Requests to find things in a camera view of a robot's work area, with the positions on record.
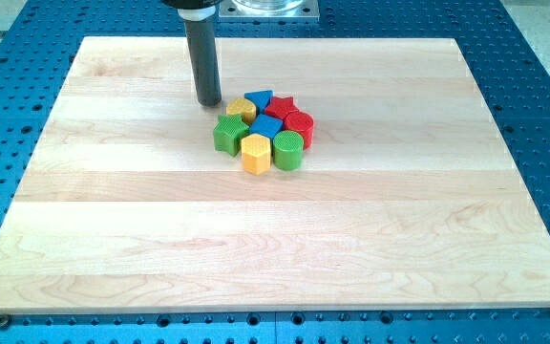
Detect black robot arm end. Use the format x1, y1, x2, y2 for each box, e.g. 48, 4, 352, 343
160, 0, 222, 10

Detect green cylinder block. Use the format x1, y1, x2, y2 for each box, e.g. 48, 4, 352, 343
273, 130, 304, 171

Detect yellow hexagon block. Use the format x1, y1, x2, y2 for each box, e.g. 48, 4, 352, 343
241, 134, 271, 175

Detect blue cube block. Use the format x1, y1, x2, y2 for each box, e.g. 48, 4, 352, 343
249, 114, 284, 140

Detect red cylinder block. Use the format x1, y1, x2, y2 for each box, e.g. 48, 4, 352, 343
284, 111, 315, 149

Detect green star block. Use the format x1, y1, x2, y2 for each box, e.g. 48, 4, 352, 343
212, 114, 249, 157

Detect red star block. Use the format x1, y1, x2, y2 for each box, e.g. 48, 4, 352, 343
264, 96, 299, 120

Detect yellow heart block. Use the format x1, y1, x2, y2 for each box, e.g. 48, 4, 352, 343
226, 97, 257, 125

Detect blue triangle block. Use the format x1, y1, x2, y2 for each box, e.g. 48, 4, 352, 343
243, 90, 274, 114

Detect light wooden board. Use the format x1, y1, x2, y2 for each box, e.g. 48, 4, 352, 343
0, 36, 550, 314

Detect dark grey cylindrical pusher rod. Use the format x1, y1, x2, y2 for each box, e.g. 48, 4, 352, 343
179, 5, 222, 107

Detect blue perforated metal base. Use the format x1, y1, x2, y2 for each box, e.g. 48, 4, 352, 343
0, 1, 550, 343

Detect clear acrylic robot base plate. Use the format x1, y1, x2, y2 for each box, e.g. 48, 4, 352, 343
219, 0, 320, 23

